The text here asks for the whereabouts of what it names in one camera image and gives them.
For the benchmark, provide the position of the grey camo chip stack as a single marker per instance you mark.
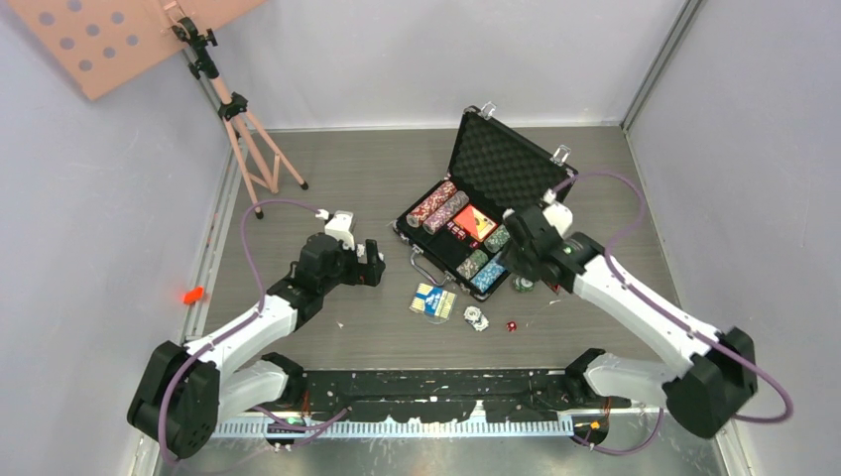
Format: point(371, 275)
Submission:
point(473, 264)

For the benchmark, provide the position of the green poker chip stack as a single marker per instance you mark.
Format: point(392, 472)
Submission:
point(497, 240)

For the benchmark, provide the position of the blue white chip pair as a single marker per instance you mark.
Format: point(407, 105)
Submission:
point(475, 318)

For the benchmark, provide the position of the pink music stand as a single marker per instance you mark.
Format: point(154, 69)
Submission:
point(104, 44)

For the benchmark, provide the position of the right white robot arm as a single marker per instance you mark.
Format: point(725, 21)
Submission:
point(702, 378)

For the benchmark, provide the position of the dark green chip pile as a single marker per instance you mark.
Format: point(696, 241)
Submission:
point(522, 285)

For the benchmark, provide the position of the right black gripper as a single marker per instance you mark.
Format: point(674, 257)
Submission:
point(510, 256)

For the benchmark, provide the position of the blue playing card deck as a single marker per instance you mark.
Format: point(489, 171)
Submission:
point(434, 303)

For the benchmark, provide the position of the light blue chip stack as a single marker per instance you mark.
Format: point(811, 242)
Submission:
point(488, 275)

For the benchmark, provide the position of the orange clip on rail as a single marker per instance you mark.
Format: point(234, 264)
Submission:
point(193, 296)

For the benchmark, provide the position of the red playing card deck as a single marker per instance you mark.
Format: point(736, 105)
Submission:
point(475, 223)

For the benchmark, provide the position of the black poker chip case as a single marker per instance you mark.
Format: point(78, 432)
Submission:
point(499, 169)

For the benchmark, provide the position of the red poker chip stack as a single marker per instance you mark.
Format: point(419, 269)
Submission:
point(430, 204)

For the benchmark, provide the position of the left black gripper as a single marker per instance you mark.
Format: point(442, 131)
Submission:
point(362, 274)

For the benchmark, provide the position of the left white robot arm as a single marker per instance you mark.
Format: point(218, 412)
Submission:
point(186, 390)

